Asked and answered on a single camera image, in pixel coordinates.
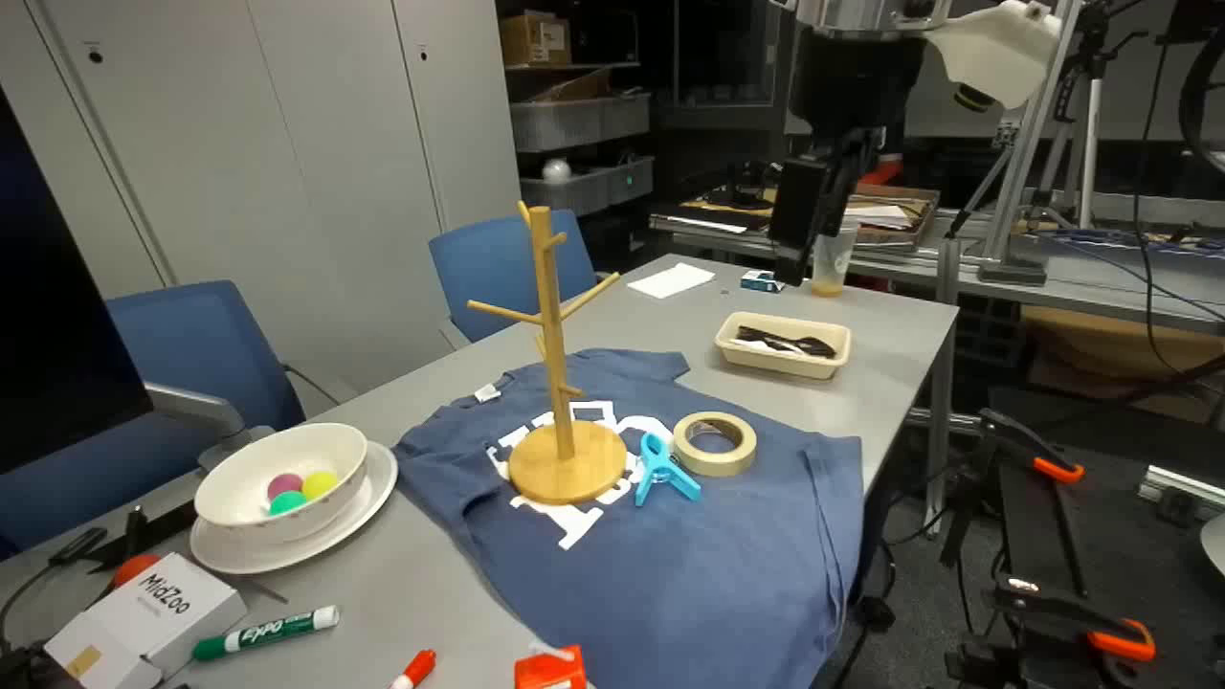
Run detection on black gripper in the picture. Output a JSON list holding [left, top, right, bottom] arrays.
[[767, 121, 887, 287]]

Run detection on white masking tape roll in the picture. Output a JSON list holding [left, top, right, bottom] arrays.
[[669, 408, 763, 482]]

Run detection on wooden mug tree stand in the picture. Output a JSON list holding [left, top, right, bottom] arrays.
[[465, 199, 633, 506]]

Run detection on clear plastic cup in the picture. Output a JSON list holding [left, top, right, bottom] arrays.
[[807, 229, 859, 302]]

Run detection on black items in tray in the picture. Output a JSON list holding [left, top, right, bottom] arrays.
[[736, 323, 837, 365]]

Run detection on wooden framed board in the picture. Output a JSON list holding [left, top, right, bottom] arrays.
[[674, 181, 946, 247]]

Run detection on beige rectangular tray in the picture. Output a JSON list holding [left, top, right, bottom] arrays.
[[711, 307, 855, 383]]

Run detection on white paper sheet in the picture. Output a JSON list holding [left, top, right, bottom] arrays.
[[623, 259, 720, 302]]

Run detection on grey storage bin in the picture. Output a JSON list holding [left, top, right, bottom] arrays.
[[517, 154, 660, 219], [511, 86, 656, 155]]

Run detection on blue plastic spring clamp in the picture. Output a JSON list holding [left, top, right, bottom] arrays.
[[629, 427, 706, 508]]

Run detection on grey side table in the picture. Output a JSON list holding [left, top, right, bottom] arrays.
[[646, 189, 1225, 325]]

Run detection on blue printed t-shirt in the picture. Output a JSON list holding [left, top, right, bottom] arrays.
[[394, 346, 872, 689]]

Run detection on black breadboard platform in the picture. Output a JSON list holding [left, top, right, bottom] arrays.
[[993, 436, 1161, 689]]

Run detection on brown cardboard box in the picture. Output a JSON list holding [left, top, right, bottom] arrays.
[[499, 7, 573, 67]]

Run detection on orange and white object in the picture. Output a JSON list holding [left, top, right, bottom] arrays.
[[511, 642, 595, 689]]

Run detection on white plate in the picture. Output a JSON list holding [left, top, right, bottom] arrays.
[[186, 439, 401, 578]]

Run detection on red dry-erase marker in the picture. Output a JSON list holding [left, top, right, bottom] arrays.
[[391, 645, 440, 689]]

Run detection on grey metal cabinet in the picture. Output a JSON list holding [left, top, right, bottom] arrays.
[[0, 0, 526, 399]]

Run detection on white bowl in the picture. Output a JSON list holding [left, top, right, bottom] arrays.
[[190, 422, 375, 533]]

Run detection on green dry-erase marker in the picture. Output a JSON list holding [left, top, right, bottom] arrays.
[[186, 599, 345, 664]]

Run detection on orange marker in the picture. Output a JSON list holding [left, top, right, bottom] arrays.
[[109, 546, 166, 589]]

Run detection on white cardboard box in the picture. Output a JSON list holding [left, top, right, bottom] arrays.
[[38, 552, 248, 689]]

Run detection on black computer monitor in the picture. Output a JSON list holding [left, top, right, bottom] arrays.
[[0, 86, 156, 479]]

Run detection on aluminium frame post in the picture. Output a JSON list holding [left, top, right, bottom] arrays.
[[975, 0, 1087, 287]]

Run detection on orange-handled black clamp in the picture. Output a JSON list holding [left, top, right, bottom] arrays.
[[997, 574, 1165, 664], [972, 407, 1091, 490]]

